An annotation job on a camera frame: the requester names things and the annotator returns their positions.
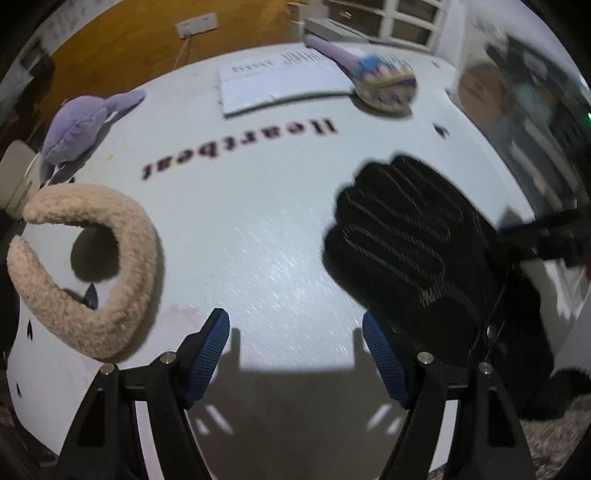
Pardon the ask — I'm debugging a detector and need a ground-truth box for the beige fluffy headband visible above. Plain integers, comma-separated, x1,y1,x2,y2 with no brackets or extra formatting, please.
7,184,159,360

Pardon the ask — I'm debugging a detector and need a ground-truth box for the black knit glove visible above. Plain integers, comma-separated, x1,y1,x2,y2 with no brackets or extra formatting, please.
325,156,554,382

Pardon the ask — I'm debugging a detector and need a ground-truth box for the white printed paper sheet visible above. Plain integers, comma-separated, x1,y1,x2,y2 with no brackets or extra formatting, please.
218,49,355,116

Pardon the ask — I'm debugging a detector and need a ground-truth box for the white plastic drawer unit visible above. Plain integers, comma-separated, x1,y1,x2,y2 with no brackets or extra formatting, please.
304,0,451,53

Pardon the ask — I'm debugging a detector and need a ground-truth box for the purple plush toy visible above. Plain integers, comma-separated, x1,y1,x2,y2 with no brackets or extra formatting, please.
40,90,146,183

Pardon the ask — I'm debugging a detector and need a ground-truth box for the purple handled round hairbrush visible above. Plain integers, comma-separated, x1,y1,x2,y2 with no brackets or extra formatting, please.
304,35,418,114

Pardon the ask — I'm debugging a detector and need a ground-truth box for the clear plastic storage bin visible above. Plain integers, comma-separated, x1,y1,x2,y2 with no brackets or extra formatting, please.
451,27,590,216

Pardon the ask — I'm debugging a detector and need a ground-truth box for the white wall power socket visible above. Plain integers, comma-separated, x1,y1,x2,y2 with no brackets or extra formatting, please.
175,13,218,39

